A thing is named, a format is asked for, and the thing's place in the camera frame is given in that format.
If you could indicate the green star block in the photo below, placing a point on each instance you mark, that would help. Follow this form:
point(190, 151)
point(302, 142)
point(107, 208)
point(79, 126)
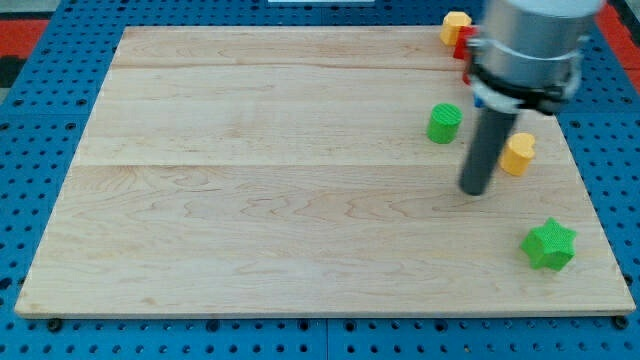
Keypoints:
point(550, 245)

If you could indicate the wooden board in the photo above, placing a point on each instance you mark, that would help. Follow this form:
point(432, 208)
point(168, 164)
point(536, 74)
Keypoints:
point(285, 172)

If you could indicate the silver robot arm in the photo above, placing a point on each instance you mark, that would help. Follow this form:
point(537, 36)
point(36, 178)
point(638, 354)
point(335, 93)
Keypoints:
point(527, 54)

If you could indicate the green cylinder block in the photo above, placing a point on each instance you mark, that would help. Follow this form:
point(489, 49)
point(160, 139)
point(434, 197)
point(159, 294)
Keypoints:
point(444, 122)

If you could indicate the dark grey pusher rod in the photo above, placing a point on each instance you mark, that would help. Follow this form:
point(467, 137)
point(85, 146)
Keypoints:
point(491, 133)

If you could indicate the red block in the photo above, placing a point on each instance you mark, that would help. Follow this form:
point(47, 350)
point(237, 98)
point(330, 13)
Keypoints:
point(462, 52)

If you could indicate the yellow heart block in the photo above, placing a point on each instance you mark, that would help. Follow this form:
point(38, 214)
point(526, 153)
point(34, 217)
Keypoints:
point(517, 154)

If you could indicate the blue block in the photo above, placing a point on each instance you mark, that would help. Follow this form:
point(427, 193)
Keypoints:
point(478, 102)

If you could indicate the yellow hexagon block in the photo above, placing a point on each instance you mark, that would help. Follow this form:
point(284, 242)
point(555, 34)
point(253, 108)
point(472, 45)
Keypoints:
point(452, 23)

